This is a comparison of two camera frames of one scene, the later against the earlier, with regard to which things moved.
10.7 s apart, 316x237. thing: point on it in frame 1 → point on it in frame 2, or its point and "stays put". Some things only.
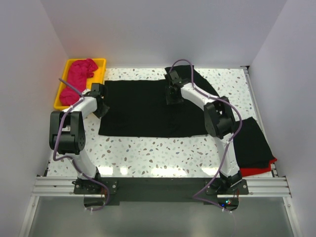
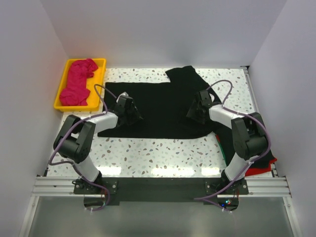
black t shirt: [138, 108] stays put
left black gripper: [102, 108] → [133, 112]
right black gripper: [171, 96] → [195, 111]
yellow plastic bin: [99, 76] stays put
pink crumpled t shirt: [79, 71] stays put
